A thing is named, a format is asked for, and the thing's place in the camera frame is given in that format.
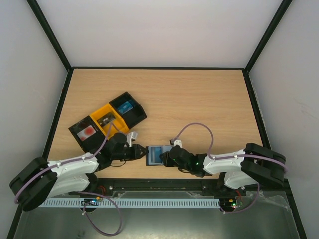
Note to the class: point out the black bin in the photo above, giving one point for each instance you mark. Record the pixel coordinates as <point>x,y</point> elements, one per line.
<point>132,117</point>
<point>92,143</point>

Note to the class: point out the black bin left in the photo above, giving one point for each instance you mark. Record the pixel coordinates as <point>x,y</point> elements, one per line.
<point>92,143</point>

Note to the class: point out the yellow bin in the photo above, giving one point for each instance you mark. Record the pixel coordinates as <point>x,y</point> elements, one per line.
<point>117,125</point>

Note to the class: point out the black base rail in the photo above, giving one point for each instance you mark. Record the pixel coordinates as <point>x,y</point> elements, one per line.
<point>108,187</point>

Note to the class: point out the black bin right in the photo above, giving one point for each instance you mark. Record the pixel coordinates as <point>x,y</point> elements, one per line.
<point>132,117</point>

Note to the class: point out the black vip card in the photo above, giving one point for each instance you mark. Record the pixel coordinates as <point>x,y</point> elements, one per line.
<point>107,118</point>

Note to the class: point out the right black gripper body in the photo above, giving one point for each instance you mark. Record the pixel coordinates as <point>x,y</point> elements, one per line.
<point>165,159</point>

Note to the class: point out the navy blue card holder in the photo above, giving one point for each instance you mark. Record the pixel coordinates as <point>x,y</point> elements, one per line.
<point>154,152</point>

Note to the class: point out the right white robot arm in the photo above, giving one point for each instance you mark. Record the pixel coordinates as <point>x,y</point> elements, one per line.
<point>252,165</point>

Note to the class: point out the light blue cable duct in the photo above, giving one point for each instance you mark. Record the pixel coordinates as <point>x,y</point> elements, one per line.
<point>132,203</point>

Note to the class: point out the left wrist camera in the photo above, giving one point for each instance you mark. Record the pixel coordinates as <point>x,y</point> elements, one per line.
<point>132,136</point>

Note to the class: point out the white red card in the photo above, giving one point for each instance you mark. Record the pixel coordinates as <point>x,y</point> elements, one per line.
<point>86,133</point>

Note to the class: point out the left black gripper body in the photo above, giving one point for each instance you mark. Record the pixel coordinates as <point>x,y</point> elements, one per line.
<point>124,156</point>

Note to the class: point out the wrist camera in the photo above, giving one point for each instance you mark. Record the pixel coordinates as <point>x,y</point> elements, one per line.
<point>132,136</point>
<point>176,142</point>

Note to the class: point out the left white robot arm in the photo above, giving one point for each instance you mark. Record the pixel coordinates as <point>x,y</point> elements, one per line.
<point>42,179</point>

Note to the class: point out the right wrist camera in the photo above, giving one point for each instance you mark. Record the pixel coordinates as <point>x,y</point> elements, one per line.
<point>176,142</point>

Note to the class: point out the blue card in bin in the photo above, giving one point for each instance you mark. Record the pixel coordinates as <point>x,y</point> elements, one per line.
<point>125,107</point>

